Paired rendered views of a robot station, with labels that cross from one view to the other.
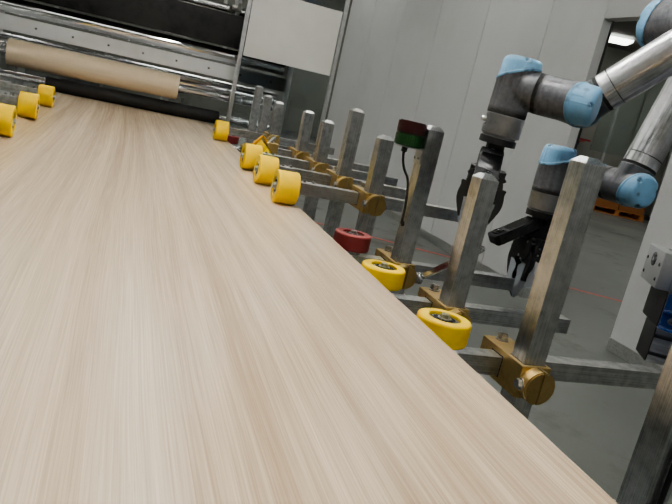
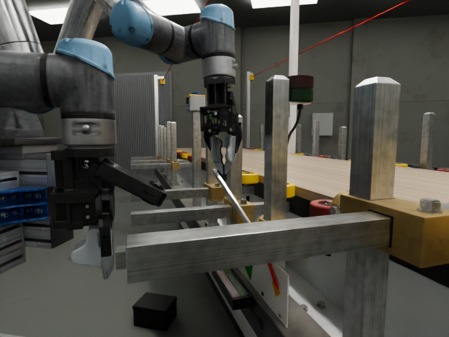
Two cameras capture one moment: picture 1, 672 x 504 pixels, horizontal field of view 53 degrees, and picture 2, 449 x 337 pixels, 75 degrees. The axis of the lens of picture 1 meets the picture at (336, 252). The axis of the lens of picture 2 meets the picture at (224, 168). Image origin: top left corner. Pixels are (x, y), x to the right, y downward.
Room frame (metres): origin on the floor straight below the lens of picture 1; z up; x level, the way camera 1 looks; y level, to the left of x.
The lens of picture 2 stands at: (2.00, -0.22, 1.04)
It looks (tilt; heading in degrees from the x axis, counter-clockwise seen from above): 6 degrees down; 182
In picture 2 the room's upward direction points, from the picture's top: straight up
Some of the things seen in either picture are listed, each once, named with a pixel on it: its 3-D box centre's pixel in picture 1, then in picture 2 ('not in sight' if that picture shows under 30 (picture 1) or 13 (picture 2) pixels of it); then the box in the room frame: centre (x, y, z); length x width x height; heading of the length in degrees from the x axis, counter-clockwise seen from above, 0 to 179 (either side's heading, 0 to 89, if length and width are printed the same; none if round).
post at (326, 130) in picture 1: (312, 195); not in sight; (2.11, 0.11, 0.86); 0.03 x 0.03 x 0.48; 20
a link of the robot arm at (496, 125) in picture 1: (500, 127); (220, 71); (1.33, -0.26, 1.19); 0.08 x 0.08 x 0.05
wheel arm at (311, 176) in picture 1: (349, 182); not in sight; (1.92, 0.01, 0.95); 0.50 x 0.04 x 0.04; 110
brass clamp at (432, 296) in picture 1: (442, 312); (236, 208); (1.19, -0.22, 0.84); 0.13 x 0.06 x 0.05; 20
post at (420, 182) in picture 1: (406, 237); (274, 195); (1.40, -0.14, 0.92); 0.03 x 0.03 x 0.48; 20
